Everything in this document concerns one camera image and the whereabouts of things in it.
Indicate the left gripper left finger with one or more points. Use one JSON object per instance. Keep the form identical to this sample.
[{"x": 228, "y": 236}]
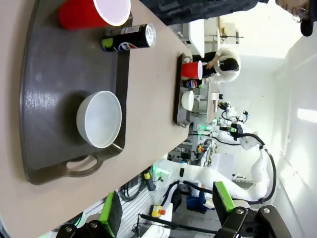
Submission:
[{"x": 112, "y": 215}]

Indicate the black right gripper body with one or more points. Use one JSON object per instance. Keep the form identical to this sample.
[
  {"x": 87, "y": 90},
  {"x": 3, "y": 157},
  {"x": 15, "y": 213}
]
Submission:
[{"x": 234, "y": 129}]

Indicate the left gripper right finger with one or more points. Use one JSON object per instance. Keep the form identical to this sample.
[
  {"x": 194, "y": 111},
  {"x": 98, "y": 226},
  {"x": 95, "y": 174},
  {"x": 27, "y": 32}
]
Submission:
[{"x": 225, "y": 203}]

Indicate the white bowl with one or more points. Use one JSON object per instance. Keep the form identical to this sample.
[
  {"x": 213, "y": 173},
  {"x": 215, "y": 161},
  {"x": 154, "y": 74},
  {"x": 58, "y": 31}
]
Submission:
[{"x": 188, "y": 100}]

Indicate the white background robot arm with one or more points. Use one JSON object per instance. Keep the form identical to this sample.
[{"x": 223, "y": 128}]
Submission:
[{"x": 231, "y": 111}]

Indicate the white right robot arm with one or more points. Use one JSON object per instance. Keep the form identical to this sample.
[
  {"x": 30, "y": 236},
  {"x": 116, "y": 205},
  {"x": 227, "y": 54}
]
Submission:
[{"x": 223, "y": 181}]

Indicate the yellow emergency stop box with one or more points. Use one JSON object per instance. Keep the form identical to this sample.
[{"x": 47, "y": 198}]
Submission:
[{"x": 157, "y": 210}]

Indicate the person in white fluffy jacket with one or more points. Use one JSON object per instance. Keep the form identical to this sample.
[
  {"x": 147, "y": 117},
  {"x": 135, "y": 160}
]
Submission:
[{"x": 227, "y": 69}]

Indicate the black Pepsi can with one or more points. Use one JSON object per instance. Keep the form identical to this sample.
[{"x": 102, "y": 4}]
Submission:
[
  {"x": 133, "y": 37},
  {"x": 192, "y": 83}
]

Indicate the brown plastic tray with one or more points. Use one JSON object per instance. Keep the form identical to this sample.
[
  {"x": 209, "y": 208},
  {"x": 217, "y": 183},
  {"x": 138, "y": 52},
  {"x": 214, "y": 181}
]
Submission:
[
  {"x": 62, "y": 74},
  {"x": 177, "y": 99}
]

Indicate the red plastic cup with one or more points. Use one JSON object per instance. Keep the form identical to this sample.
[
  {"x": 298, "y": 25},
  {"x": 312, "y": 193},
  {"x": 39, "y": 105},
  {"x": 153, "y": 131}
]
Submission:
[
  {"x": 189, "y": 70},
  {"x": 79, "y": 15}
]

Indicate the grey-white bowl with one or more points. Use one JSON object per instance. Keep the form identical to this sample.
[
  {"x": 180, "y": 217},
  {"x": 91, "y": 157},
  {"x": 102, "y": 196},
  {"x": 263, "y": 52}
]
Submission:
[{"x": 101, "y": 119}]

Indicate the white table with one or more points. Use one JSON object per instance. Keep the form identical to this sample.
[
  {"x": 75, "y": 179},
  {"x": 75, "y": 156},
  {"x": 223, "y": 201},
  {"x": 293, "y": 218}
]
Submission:
[{"x": 196, "y": 37}]

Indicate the person in dark patchwork shirt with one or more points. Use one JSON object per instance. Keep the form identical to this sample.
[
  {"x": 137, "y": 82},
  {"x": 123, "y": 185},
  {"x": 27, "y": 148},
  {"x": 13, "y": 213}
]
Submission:
[{"x": 198, "y": 10}]

